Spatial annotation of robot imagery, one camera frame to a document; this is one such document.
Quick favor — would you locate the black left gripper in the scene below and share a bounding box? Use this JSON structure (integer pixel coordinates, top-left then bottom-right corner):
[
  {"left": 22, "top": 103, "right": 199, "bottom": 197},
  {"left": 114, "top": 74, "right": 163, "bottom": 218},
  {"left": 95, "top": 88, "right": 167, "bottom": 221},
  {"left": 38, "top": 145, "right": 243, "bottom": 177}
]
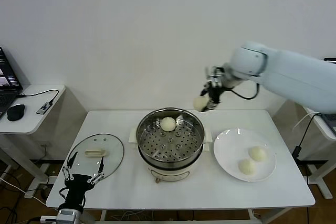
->
[{"left": 62, "top": 151, "right": 106, "bottom": 210}]

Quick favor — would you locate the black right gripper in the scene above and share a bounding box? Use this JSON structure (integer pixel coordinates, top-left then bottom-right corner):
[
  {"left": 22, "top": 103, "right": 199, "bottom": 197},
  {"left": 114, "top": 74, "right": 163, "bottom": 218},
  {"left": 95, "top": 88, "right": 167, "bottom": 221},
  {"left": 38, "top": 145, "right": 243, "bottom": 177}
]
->
[{"left": 201, "top": 62, "right": 238, "bottom": 112}]

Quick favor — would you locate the glass lid with cream handle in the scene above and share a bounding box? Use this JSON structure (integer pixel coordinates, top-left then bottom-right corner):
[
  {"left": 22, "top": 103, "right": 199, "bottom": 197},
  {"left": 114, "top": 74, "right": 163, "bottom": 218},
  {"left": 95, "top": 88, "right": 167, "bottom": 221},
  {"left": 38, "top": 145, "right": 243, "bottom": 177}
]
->
[{"left": 67, "top": 133, "right": 125, "bottom": 178}]

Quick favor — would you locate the white steamed baozi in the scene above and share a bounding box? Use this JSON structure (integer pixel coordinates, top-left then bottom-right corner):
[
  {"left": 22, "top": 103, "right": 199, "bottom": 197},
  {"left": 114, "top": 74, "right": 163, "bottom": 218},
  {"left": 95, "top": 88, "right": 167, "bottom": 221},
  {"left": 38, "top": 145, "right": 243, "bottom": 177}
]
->
[
  {"left": 193, "top": 96, "right": 211, "bottom": 112},
  {"left": 237, "top": 159, "right": 256, "bottom": 175},
  {"left": 160, "top": 116, "right": 176, "bottom": 132},
  {"left": 248, "top": 146, "right": 267, "bottom": 162}
]

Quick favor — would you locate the perforated stainless steel steamer pot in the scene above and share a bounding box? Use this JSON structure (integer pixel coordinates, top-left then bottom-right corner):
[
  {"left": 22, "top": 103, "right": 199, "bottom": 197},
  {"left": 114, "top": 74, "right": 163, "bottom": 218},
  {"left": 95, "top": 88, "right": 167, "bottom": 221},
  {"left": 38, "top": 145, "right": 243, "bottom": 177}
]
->
[{"left": 136, "top": 107, "right": 205, "bottom": 168}]

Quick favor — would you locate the round white plate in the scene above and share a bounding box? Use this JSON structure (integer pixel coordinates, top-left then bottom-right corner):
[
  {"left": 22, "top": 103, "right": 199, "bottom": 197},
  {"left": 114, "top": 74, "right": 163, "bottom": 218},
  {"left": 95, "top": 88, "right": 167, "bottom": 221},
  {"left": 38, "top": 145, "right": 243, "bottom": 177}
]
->
[{"left": 213, "top": 128, "right": 277, "bottom": 183}]

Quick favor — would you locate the white side table with mouse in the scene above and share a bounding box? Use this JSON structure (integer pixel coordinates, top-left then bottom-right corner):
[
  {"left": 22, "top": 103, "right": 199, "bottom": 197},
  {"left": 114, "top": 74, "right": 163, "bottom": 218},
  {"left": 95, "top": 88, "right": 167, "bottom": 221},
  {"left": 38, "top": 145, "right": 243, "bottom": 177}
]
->
[{"left": 0, "top": 84, "right": 88, "bottom": 200}]

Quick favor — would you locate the small grey usb hub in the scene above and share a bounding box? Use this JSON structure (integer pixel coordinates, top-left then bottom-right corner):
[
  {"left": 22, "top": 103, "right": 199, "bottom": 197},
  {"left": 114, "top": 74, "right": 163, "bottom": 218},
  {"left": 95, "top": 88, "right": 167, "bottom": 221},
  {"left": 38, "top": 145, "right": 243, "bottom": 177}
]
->
[{"left": 36, "top": 101, "right": 52, "bottom": 116}]

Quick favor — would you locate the cream electric cooker base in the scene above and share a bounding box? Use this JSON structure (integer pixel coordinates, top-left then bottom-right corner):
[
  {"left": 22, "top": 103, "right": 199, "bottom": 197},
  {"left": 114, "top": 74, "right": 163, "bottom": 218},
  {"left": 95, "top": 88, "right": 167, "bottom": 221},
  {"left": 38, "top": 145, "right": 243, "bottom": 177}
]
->
[{"left": 128, "top": 126, "right": 213, "bottom": 184}]

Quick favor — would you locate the black computer mouse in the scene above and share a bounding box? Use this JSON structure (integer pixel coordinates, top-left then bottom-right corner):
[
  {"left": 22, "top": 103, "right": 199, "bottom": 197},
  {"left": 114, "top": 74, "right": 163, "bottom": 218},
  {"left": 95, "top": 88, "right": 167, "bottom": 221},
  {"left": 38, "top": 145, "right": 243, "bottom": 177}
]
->
[{"left": 7, "top": 104, "right": 26, "bottom": 122}]

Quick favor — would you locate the black laptop with dark screen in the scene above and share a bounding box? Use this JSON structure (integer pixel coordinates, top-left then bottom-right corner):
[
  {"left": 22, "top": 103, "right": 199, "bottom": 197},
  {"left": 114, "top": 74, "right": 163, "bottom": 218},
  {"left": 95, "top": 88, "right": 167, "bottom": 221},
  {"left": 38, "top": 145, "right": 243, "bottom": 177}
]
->
[{"left": 0, "top": 46, "right": 24, "bottom": 120}]

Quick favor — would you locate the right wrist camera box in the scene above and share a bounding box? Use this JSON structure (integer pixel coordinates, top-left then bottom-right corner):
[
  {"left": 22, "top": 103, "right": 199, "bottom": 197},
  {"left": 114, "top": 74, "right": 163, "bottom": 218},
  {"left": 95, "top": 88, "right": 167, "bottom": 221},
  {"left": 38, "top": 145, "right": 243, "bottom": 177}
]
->
[{"left": 208, "top": 66, "right": 224, "bottom": 88}]

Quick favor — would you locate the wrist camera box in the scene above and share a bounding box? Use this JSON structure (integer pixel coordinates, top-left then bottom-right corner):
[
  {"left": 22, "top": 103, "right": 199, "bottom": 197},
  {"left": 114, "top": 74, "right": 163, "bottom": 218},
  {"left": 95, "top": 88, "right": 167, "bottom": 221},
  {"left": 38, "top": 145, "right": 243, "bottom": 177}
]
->
[
  {"left": 208, "top": 66, "right": 224, "bottom": 88},
  {"left": 57, "top": 210, "right": 81, "bottom": 224}
]

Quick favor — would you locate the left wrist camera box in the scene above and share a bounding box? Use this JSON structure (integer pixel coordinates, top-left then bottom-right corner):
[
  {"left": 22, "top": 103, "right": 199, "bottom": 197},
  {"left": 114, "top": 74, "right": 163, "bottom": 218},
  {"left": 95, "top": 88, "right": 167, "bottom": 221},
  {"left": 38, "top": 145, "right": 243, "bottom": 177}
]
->
[{"left": 57, "top": 210, "right": 81, "bottom": 224}]

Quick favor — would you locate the black usb hub cable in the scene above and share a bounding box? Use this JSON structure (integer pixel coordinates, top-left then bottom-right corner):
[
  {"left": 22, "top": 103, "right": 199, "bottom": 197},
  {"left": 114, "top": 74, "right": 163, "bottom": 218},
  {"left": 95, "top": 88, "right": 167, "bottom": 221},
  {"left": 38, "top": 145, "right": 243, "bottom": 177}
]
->
[{"left": 16, "top": 89, "right": 60, "bottom": 104}]

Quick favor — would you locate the black cable with power adapter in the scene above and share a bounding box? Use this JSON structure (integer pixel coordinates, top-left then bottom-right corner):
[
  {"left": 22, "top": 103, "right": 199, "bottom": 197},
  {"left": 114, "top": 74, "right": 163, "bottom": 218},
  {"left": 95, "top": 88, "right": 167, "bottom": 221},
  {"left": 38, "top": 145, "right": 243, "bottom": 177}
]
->
[{"left": 291, "top": 114, "right": 321, "bottom": 159}]

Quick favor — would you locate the white laptop cable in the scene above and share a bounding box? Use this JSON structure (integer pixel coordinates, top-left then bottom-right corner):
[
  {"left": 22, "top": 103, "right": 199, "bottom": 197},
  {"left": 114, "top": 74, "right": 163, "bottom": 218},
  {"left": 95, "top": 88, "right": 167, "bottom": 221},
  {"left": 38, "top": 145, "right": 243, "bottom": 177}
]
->
[{"left": 291, "top": 111, "right": 321, "bottom": 135}]

